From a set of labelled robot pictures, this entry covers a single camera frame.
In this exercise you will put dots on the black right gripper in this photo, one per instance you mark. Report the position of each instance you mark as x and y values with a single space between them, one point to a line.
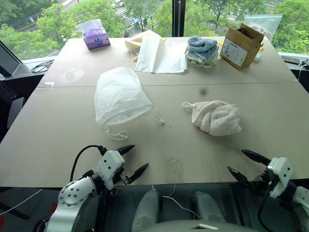
262 182

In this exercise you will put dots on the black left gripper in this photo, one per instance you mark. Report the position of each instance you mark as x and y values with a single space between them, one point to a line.
122 178

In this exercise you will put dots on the pale pink towel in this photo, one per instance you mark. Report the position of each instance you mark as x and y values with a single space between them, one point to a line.
217 118

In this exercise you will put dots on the flat white bag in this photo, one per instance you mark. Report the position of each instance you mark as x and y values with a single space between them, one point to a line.
164 56

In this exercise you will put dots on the white folded towel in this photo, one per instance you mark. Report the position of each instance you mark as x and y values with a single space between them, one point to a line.
198 59

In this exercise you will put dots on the light blue folded towel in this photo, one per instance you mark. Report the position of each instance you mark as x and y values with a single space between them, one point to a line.
202 43

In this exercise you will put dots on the clear zip plastic bag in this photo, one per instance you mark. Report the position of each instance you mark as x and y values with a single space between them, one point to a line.
274 25

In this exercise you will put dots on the grey rounded shape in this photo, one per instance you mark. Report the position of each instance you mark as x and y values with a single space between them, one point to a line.
207 206
147 207

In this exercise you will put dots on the small white item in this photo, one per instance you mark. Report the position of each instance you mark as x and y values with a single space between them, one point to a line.
257 57

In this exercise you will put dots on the brown cardboard box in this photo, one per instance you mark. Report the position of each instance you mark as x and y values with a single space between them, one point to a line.
236 50

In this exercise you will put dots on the white power strip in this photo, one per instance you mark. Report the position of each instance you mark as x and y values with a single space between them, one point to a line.
293 59

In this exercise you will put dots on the purple tissue box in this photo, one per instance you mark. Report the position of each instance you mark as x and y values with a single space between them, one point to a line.
96 39

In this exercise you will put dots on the dark monitor screen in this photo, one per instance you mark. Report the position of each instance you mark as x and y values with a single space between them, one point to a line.
8 62

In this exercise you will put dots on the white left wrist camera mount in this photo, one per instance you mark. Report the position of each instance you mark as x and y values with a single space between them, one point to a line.
109 166

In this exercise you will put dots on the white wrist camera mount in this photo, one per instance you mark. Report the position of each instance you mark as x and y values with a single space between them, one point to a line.
281 171
109 166

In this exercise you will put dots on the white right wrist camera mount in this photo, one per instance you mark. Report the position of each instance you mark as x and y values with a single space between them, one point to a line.
281 171

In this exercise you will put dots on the dark window frame post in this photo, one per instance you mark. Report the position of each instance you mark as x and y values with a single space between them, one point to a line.
178 17

